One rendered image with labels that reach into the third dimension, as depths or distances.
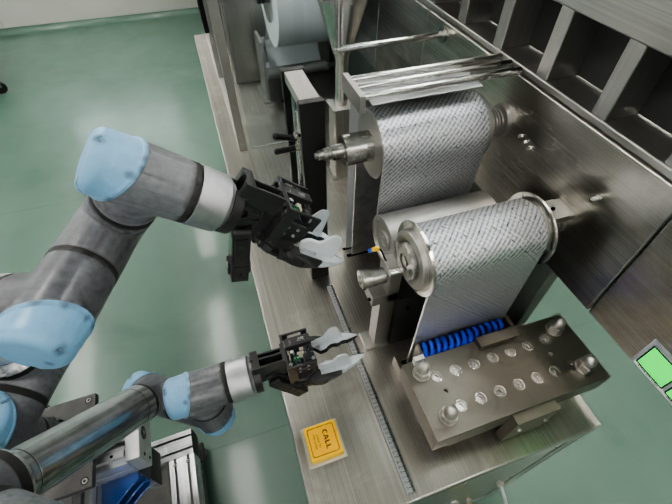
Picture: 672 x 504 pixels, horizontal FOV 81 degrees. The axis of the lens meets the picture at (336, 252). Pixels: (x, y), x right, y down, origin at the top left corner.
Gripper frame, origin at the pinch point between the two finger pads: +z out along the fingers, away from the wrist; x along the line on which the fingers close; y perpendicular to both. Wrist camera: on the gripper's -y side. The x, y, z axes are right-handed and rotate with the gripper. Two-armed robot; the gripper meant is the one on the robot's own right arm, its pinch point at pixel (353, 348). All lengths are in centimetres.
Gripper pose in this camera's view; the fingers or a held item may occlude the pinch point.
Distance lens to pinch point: 81.4
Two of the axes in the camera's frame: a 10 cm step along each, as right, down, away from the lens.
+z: 9.5, -2.4, 2.1
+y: 0.0, -6.5, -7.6
